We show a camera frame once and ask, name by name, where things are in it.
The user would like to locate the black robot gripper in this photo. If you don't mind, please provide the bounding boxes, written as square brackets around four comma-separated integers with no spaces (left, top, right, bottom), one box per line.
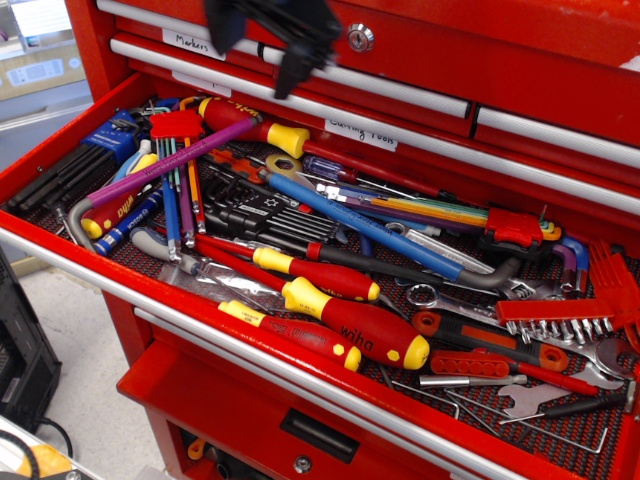
[204,0,342,100]

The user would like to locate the large violet Allen key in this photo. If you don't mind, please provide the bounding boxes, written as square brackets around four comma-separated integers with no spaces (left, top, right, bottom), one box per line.
[68,115,263,252]

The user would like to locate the chest key lock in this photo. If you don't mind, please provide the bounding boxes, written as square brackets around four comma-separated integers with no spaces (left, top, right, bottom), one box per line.
[347,23,375,53]

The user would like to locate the black Torx key set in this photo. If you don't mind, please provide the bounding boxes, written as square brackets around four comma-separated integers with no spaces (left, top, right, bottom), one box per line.
[202,173,340,244]

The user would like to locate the large blue Allen key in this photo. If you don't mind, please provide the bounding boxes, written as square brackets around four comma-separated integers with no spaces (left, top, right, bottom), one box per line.
[258,169,521,289]

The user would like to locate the blue violet short hex keys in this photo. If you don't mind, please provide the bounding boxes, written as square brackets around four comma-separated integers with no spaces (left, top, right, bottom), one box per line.
[552,236,590,296]

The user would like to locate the thin silver hex key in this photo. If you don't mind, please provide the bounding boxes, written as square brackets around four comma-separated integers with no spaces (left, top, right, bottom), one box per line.
[444,388,609,455]

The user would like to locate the red folding key set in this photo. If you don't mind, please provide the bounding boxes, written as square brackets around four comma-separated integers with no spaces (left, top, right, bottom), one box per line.
[589,239,639,352]

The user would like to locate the white label Markers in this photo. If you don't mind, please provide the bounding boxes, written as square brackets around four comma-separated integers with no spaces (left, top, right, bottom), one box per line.
[162,29,226,61]

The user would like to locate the top red yellow screwdriver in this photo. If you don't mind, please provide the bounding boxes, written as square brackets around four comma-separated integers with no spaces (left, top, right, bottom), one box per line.
[198,96,456,201]

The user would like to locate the white label Cutting Tools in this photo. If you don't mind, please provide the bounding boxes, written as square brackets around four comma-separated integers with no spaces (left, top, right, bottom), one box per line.
[324,119,399,152]

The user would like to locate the orange black tool upper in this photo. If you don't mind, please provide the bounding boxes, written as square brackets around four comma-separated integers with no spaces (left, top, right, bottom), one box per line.
[204,147,264,185]

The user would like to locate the purple clear small screwdriver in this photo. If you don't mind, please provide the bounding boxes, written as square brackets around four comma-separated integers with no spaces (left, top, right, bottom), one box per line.
[303,155,358,184]

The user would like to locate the coloured hex keys red holder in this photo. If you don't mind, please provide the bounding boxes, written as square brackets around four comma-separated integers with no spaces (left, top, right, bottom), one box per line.
[150,108,203,263]

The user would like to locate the black hex keys blue holder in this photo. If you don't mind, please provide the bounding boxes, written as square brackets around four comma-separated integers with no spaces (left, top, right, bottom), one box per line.
[2,110,145,214]

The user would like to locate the blue Bosch pen tool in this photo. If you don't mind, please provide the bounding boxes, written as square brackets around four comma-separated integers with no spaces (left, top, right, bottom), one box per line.
[93,190,163,256]

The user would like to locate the left red yellow Wiha screwdriver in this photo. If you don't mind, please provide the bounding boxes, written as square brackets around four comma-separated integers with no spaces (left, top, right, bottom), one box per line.
[81,153,158,240]

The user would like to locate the medium red yellow screwdriver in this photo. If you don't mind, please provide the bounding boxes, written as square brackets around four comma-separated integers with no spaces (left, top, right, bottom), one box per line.
[195,234,381,301]

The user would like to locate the red tool chest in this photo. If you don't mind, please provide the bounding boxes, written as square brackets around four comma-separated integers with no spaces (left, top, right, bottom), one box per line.
[64,0,640,480]

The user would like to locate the silver combination wrench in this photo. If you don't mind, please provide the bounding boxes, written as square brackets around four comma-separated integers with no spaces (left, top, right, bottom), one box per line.
[406,285,637,380]

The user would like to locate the slim red yellow screwdriver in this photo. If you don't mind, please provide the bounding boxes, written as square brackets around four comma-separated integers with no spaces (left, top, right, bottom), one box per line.
[218,300,362,372]

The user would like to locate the large red yellow Wiha screwdriver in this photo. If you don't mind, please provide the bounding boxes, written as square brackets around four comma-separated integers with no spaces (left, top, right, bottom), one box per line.
[195,242,430,370]

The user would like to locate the rainbow hex keys red holder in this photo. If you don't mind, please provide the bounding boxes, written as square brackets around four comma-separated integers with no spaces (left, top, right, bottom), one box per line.
[315,183,563,249]

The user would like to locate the red bit holder strip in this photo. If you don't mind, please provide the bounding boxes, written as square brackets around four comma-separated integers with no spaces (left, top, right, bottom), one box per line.
[429,350,511,378]

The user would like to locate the open red tool drawer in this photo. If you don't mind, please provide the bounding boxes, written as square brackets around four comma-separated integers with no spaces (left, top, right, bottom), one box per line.
[1,54,639,479]

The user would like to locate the black box on floor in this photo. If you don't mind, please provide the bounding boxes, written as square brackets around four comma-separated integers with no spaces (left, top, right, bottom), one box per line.
[1,256,62,433]

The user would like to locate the red holder with silver bits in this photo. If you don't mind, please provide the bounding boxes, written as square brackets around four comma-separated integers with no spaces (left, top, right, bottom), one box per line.
[495,299,614,345]

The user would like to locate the flat silver spanner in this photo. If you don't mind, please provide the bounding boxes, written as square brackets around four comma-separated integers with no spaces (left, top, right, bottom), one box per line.
[498,362,624,418]

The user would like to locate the thin red shaft screwdriver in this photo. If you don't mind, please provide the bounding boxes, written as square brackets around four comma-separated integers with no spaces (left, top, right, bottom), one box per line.
[510,362,599,396]

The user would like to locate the black precision screwdriver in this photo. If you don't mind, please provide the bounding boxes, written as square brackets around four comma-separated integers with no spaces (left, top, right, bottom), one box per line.
[499,393,626,425]

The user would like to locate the grey blue handled tool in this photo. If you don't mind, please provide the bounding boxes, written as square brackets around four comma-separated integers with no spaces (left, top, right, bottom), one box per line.
[130,227,202,276]

